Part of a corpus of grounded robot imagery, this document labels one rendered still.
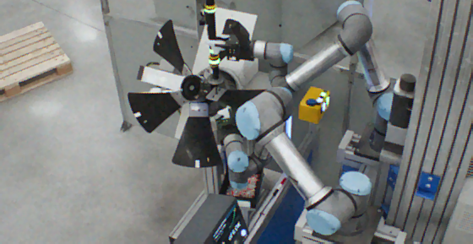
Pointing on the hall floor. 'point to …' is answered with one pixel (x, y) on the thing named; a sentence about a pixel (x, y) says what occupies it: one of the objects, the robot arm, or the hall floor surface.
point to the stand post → (212, 179)
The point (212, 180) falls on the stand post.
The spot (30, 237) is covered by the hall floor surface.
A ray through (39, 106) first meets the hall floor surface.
